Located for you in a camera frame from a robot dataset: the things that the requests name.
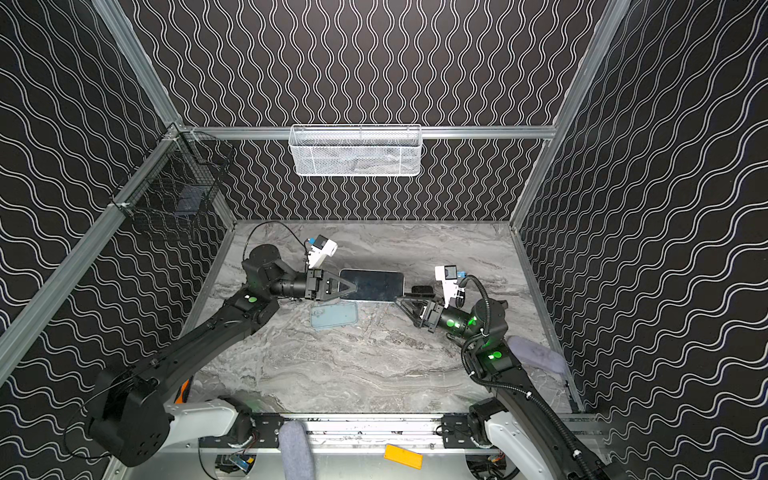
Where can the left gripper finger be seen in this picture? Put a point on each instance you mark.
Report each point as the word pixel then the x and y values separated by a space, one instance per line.
pixel 331 294
pixel 335 282

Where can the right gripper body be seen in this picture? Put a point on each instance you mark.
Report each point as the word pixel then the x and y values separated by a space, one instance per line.
pixel 429 314

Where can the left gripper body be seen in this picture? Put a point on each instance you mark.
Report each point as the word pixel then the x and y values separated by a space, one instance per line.
pixel 315 285

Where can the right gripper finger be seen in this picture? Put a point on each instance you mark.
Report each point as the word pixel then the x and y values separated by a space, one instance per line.
pixel 413 309
pixel 414 297

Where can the black phone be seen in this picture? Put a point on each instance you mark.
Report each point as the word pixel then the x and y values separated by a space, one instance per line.
pixel 374 285

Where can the light blue phone case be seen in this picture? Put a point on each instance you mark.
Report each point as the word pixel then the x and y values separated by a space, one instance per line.
pixel 328 316

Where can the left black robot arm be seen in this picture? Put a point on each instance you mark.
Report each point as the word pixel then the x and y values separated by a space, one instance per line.
pixel 132 415

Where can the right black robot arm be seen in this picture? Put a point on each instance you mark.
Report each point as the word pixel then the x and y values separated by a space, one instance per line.
pixel 516 420

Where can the lavender cloth pad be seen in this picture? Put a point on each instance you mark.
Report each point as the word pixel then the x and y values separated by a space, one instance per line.
pixel 537 355

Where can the yellow flat block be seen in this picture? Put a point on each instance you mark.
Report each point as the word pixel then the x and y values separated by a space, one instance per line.
pixel 403 457

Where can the orange utility knife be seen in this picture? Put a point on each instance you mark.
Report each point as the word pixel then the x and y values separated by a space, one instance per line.
pixel 183 392

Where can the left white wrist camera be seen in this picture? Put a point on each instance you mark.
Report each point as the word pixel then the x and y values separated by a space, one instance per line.
pixel 319 249

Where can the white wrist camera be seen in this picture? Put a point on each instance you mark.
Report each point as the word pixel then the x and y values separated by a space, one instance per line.
pixel 319 249
pixel 450 277

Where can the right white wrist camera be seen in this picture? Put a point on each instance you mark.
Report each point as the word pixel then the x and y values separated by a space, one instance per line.
pixel 450 277

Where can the white wire basket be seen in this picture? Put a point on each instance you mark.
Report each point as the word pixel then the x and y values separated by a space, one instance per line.
pixel 355 150

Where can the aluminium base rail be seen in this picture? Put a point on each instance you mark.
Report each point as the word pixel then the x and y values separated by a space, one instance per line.
pixel 360 429

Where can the black wire basket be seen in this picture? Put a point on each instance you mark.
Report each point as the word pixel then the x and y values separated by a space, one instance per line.
pixel 181 196

